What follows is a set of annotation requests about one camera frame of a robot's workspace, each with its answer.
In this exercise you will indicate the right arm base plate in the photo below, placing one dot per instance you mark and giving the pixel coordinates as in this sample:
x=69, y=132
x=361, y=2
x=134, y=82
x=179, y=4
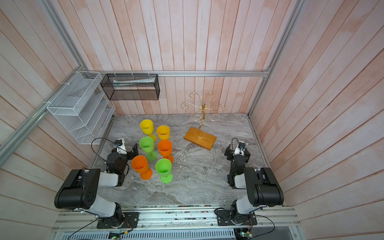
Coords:
x=231, y=218

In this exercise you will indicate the white mesh shelf organizer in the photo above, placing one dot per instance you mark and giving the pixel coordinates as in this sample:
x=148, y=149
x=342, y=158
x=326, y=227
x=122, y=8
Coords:
x=84, y=113

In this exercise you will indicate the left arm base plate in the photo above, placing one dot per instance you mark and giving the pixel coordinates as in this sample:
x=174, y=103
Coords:
x=125, y=220

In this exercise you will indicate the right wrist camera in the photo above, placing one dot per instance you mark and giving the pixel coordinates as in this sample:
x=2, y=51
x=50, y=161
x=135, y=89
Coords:
x=240, y=149

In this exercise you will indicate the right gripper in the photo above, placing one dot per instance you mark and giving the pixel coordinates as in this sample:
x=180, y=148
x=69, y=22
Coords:
x=231, y=153

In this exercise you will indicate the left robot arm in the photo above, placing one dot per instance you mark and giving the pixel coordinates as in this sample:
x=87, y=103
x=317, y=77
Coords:
x=79, y=192

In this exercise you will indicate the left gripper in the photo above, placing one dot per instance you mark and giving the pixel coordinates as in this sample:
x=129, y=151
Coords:
x=130, y=153

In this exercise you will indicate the yellow wine glass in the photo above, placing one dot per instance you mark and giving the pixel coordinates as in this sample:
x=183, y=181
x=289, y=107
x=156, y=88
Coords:
x=147, y=127
x=163, y=132

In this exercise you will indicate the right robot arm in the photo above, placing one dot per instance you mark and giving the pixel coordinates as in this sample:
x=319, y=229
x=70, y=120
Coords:
x=263, y=189

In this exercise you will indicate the green wine glass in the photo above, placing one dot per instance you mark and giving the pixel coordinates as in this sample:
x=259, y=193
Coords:
x=164, y=168
x=147, y=145

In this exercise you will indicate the orange wooden rack base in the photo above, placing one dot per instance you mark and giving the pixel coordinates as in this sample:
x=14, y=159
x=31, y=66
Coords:
x=200, y=138

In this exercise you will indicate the aluminium mounting rail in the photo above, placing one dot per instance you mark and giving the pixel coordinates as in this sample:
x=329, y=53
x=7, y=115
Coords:
x=169, y=218

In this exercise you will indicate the orange wine glass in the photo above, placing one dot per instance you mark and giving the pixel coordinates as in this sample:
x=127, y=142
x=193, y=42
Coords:
x=140, y=165
x=165, y=148

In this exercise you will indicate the black mesh wall basket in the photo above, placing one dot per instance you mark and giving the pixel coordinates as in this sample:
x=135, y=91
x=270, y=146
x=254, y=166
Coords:
x=120, y=87

